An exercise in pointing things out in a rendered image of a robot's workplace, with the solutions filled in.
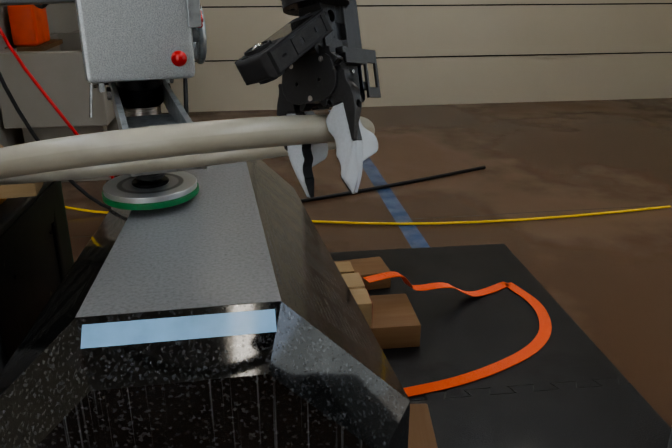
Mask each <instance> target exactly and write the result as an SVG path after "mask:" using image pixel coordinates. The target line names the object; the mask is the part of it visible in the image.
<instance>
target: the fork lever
mask: <svg viewBox="0 0 672 448"><path fill-rule="evenodd" d="M104 85H108V87H107V88H106V91H107V99H108V100H111V99H112V103H113V107H114V111H115V115H116V120H117V124H118V128H119V130H121V129H130V128H139V127H148V126H158V125H167V124H178V123H188V122H193V121H192V120H191V118H190V117H189V115H188V114H187V112H186V111H185V109H184V108H183V106H182V105H181V103H180V102H179V100H178V98H177V97H176V95H175V94H174V92H173V91H172V89H171V86H170V84H169V83H167V82H166V80H165V79H164V80H163V85H161V87H162V89H163V99H164V102H163V103H164V105H165V106H166V108H167V110H168V112H169V114H159V115H147V116H134V117H126V116H125V112H124V109H123V106H122V102H121V99H120V96H119V92H118V89H117V86H116V82H113V83H104ZM196 169H207V166H203V167H192V168H180V169H169V170H161V171H154V172H146V173H138V174H130V176H131V177H136V176H141V175H150V174H160V173H169V172H178V171H187V170H196Z"/></svg>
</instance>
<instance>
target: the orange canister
mask: <svg viewBox="0 0 672 448"><path fill-rule="evenodd" d="M7 11H8V17H9V22H10V28H11V34H12V40H13V43H14V45H11V46H14V47H15V45H16V46H19V47H16V49H17V52H24V51H46V50H48V49H51V48H53V47H55V46H58V45H60V44H63V40H62V39H50V33H49V26H48V20H47V13H46V7H45V8H43V9H40V8H38V7H36V6H35V5H34V4H33V5H8V6H7ZM14 47H13V48H14Z"/></svg>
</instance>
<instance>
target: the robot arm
mask: <svg viewBox="0 0 672 448"><path fill-rule="evenodd" d="M281 1H282V8H283V12H284V13H285V14H287V15H291V16H299V17H298V18H295V19H293V20H292V21H290V22H289V23H288V24H286V25H285V26H283V27H282V28H281V29H279V30H278V31H277V32H275V33H274V34H273V35H271V36H270V37H269V38H267V39H266V40H264V41H263V42H261V43H258V44H255V45H254V46H253V47H251V48H250V49H248V50H247V51H246V52H245V53H244V56H243V57H241V58H240V59H239V60H237V61H236V62H235V65H236V67H237V69H238V70H239V72H240V74H241V76H242V78H243V80H244V82H245V83H246V85H251V84H255V83H260V85H261V84H265V83H268V82H271V81H273V80H275V79H277V78H278V77H280V76H281V75H282V84H279V85H278V87H279V97H278V102H277V116H287V115H316V114H315V113H314V112H313V111H310V110H326V109H329V108H330V107H332V109H331V111H330V113H329V115H328V116H327V118H326V124H327V127H328V131H329V132H330V134H331V135H332V136H333V137H334V140H335V143H336V156H337V158H338V160H339V162H340V167H341V175H340V176H341V179H342V180H343V182H344V183H345V185H346V186H347V188H348V189H349V191H350V193H351V194H355V193H358V189H359V185H360V182H361V177H362V169H363V161H364V160H366V159H367V158H369V157H370V156H372V155H373V154H375V153H376V152H377V151H378V141H377V138H376V136H375V135H374V134H373V133H372V132H370V131H369V130H367V129H365V128H364V127H363V125H362V124H361V121H360V114H361V108H362V102H364V100H365V93H364V91H367V98H381V93H380V85H379V77H378V68H377V60H376V52H375V50H368V49H362V44H361V36H360V28H359V20H358V12H357V3H356V0H281ZM367 63H370V64H373V69H374V77H375V85H376V87H370V83H369V75H368V67H367ZM361 65H363V67H364V75H365V82H364V81H363V76H362V68H361ZM304 111H306V112H305V113H304ZM297 113H299V114H297ZM284 148H285V150H286V151H287V152H288V156H289V159H290V162H291V165H292V167H293V169H294V171H295V174H296V176H297V178H298V180H299V182H300V184H301V186H302V188H303V190H304V192H305V194H306V195H307V197H310V198H312V197H314V176H313V172H312V167H313V166H315V165H317V164H318V163H320V162H322V161H323V160H325V159H326V157H327V155H328V143H316V144H303V145H290V146H284Z"/></svg>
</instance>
